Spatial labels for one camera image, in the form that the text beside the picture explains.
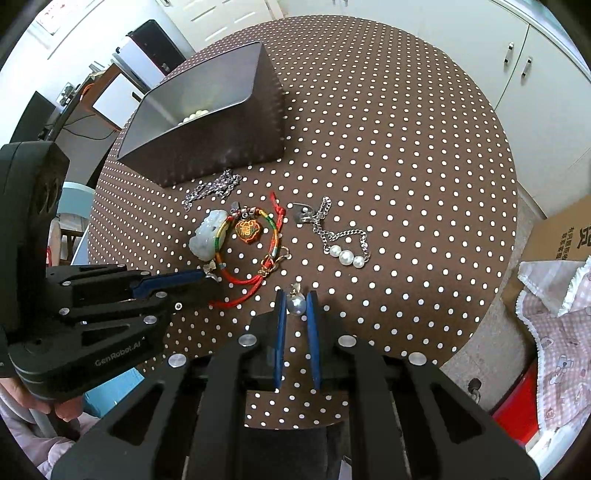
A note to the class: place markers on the person's left forearm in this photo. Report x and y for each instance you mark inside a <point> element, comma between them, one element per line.
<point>23,443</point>

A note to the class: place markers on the single pearl pendant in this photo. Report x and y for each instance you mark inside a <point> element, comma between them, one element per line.
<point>296,305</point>

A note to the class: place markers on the black computer monitor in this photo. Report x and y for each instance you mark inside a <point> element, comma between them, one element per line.
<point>32,117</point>

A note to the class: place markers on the white sideboard cabinet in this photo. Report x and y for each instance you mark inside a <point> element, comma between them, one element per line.
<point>545,115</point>

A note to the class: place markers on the black suitcase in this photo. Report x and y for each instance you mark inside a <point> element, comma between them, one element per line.
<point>157,46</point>

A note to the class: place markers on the dark wooden desk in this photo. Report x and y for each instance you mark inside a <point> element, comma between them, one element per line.
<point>69,120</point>

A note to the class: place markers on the brown polka dot tablecloth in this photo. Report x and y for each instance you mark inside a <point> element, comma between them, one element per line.
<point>392,138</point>

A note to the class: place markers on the pink checked cloth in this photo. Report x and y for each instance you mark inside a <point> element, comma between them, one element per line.
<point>563,332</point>

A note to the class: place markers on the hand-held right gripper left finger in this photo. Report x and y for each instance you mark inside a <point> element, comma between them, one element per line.
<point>280,337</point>

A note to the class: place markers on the red container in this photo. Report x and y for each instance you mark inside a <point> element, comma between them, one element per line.
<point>517,410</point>

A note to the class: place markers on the small white cabinet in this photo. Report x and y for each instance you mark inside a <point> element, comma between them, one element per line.
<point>117,101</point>

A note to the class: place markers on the person's left hand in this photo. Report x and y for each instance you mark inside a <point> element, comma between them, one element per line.
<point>64,408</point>

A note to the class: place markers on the grey metal tin box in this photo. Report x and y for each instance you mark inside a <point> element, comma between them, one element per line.
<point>221,152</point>

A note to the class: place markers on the brown cardboard box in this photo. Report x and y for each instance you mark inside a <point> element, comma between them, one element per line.
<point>563,230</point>

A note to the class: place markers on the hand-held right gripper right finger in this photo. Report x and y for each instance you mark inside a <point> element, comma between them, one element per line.
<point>315,337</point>

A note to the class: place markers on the white tower air cooler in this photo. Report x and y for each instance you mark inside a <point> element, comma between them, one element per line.
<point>136,64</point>

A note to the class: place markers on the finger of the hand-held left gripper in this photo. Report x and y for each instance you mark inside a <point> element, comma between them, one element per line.
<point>166,282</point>
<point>184,295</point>

